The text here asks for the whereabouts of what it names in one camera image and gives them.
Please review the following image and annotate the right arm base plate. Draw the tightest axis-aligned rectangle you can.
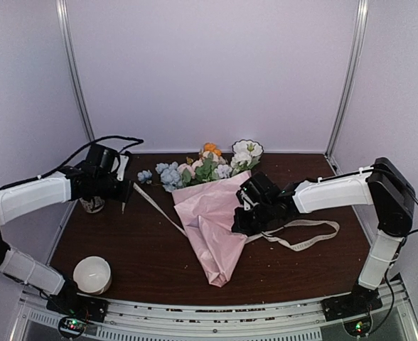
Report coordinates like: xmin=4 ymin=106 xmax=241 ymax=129
xmin=321 ymin=287 xmax=383 ymax=321

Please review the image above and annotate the aluminium right corner post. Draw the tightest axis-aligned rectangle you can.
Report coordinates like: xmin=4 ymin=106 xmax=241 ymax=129
xmin=325 ymin=0 xmax=369 ymax=160

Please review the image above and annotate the left round circuit board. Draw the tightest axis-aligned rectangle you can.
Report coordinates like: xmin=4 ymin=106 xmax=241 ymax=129
xmin=58 ymin=316 xmax=87 ymax=338

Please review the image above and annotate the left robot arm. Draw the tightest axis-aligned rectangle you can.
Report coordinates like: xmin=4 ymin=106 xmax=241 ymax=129
xmin=0 ymin=144 xmax=133 ymax=315

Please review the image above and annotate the patterned mug yellow inside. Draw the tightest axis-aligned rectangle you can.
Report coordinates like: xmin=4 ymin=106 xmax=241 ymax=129
xmin=79 ymin=197 xmax=105 ymax=214

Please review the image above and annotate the aluminium left corner post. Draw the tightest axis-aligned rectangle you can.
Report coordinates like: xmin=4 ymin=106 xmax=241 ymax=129
xmin=55 ymin=0 xmax=95 ymax=141

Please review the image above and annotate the purple tissue paper sheet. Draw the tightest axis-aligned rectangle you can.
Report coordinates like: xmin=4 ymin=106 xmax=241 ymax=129
xmin=172 ymin=171 xmax=251 ymax=288

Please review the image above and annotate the cream ribbon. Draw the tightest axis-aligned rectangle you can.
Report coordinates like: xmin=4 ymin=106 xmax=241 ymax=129
xmin=132 ymin=183 xmax=341 ymax=252

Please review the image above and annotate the aluminium front rail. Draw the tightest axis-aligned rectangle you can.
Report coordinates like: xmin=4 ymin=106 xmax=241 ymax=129
xmin=16 ymin=280 xmax=416 ymax=341

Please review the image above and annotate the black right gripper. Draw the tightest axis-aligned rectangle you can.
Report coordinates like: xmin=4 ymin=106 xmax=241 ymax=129
xmin=233 ymin=200 xmax=275 ymax=234

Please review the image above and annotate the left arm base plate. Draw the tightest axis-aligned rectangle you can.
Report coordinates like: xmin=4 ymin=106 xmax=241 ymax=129
xmin=46 ymin=293 xmax=108 ymax=323

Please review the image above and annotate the white scalloped bowl black rim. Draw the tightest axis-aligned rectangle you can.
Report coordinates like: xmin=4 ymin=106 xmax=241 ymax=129
xmin=232 ymin=140 xmax=264 ymax=158

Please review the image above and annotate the pink flower bunch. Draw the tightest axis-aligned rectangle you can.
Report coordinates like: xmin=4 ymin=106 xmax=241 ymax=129
xmin=178 ymin=151 xmax=227 ymax=187

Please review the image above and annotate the plain white round bowl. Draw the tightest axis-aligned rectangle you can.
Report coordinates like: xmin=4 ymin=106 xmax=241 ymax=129
xmin=73 ymin=256 xmax=112 ymax=296

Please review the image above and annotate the blue flower bunch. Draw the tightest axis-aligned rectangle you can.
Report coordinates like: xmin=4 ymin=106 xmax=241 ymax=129
xmin=137 ymin=162 xmax=183 ymax=193

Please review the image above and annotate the round circuit board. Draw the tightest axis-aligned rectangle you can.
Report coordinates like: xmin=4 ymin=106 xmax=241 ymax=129
xmin=58 ymin=316 xmax=87 ymax=338
xmin=343 ymin=317 xmax=373 ymax=337

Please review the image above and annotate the white purple flower bunch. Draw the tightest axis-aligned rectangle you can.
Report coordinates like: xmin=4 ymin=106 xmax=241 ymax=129
xmin=215 ymin=152 xmax=262 ymax=179

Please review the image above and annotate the orange flower stem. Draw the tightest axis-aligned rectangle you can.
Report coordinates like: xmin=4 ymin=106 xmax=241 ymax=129
xmin=204 ymin=143 xmax=222 ymax=156

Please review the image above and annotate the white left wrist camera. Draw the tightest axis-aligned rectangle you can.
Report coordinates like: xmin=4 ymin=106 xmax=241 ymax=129
xmin=116 ymin=151 xmax=132 ymax=181

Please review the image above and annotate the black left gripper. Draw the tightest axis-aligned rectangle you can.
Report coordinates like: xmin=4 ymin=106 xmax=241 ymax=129
xmin=95 ymin=173 xmax=134 ymax=202

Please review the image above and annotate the aluminium corner post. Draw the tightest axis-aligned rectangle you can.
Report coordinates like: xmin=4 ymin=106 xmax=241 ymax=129
xmin=325 ymin=0 xmax=369 ymax=160
xmin=55 ymin=0 xmax=95 ymax=141

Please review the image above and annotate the right round circuit board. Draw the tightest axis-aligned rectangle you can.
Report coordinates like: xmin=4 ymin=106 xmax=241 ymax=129
xmin=343 ymin=317 xmax=373 ymax=337

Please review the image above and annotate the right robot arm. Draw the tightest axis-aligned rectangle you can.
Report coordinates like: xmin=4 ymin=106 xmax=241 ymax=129
xmin=231 ymin=157 xmax=415 ymax=314

